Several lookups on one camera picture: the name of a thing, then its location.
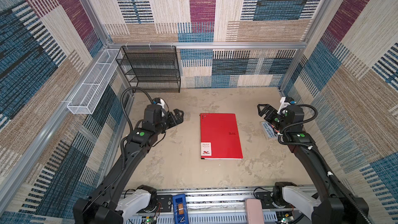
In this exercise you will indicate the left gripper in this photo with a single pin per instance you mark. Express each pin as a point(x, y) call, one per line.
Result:
point(178, 118)

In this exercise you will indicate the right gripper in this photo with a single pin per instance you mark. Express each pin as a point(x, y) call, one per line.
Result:
point(272, 111)

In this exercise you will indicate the red folder black inside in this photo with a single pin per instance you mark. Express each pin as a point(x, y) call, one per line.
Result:
point(220, 137)

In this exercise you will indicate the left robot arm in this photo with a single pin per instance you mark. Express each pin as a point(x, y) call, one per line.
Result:
point(103, 205)

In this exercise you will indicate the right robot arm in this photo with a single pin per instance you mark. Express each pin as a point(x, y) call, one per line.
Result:
point(334, 203)

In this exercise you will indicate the colourful comic book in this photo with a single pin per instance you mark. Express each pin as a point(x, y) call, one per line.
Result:
point(268, 130)

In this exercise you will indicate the pink phone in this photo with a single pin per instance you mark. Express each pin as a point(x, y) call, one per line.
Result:
point(254, 211)

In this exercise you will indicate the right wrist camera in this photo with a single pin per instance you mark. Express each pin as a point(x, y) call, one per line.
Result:
point(284, 102)

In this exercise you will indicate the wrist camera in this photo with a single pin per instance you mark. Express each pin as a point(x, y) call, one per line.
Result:
point(160, 101)
point(284, 102)

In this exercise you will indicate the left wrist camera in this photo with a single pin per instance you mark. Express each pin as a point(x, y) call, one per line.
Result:
point(160, 101)

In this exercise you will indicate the black wire mesh shelf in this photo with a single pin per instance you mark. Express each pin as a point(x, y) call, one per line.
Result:
point(153, 68)

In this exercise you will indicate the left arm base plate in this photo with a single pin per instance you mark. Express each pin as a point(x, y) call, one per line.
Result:
point(162, 203)

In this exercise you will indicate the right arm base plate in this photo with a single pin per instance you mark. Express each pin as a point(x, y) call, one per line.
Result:
point(267, 201)

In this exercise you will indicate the white wire mesh tray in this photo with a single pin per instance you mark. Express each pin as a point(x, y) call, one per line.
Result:
point(89, 93)

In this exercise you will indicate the blue box on rail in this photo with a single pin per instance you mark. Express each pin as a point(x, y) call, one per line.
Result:
point(180, 210)

